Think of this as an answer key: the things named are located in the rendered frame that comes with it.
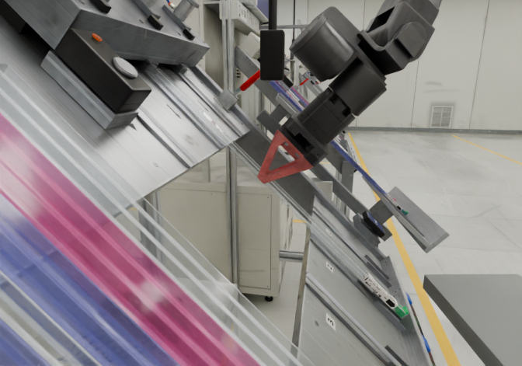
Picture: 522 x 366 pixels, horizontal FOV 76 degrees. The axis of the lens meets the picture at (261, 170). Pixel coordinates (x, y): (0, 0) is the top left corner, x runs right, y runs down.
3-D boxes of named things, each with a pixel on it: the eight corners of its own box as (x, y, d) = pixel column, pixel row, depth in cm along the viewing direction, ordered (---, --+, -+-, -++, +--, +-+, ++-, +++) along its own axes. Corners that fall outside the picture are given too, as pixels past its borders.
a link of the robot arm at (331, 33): (432, 35, 41) (385, 54, 49) (372, -41, 37) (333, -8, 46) (376, 109, 39) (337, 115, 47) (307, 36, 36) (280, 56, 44)
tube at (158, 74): (398, 312, 51) (405, 308, 51) (401, 318, 50) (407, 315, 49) (156, 74, 48) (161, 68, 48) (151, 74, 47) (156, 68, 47)
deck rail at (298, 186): (363, 273, 71) (387, 256, 69) (364, 279, 69) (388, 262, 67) (121, 29, 68) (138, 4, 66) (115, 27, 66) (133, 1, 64)
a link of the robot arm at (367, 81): (399, 88, 41) (384, 80, 46) (363, 46, 39) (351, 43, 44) (356, 127, 43) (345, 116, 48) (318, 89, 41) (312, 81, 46)
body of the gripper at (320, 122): (280, 127, 41) (325, 83, 39) (288, 120, 51) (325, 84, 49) (317, 165, 42) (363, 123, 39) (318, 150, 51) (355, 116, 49)
